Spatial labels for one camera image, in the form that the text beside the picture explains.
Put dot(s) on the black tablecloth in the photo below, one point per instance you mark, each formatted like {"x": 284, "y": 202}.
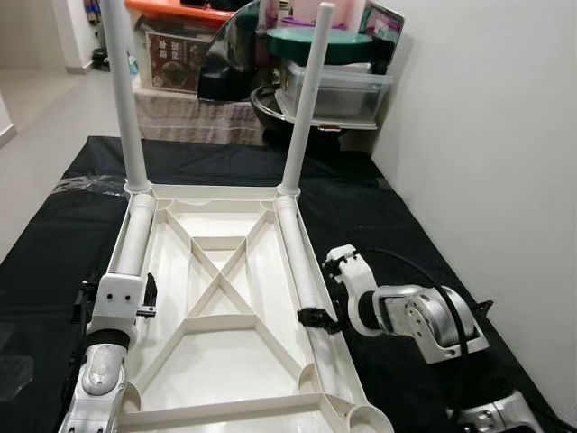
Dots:
{"x": 406, "y": 234}

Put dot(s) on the white plastic table top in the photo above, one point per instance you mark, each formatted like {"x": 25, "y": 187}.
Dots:
{"x": 225, "y": 361}

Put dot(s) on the crumpled clear tape piece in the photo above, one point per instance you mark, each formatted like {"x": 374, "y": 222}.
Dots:
{"x": 86, "y": 185}

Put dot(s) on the flat clear tape patch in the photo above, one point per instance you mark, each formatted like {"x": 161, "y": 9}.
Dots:
{"x": 16, "y": 379}

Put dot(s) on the clear plastic food container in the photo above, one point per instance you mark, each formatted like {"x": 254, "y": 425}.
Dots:
{"x": 347, "y": 90}

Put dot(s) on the patterned cloth covered bench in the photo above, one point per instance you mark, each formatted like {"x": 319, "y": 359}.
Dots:
{"x": 194, "y": 117}

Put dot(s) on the green round pot lid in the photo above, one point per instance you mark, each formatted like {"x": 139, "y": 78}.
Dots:
{"x": 347, "y": 45}

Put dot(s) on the shiny black plastic bag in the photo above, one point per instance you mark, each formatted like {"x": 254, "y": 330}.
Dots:
{"x": 230, "y": 54}

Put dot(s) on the brown printed carton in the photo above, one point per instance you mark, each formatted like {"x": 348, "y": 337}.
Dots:
{"x": 178, "y": 59}

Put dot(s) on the dark green tray with label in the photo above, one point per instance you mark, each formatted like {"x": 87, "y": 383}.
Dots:
{"x": 383, "y": 27}

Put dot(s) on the pink purple container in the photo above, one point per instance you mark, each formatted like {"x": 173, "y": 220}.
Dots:
{"x": 293, "y": 13}

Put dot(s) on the clear bin with orange lid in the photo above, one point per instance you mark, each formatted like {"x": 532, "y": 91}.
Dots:
{"x": 176, "y": 11}

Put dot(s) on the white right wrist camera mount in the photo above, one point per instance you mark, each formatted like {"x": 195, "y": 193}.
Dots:
{"x": 353, "y": 271}

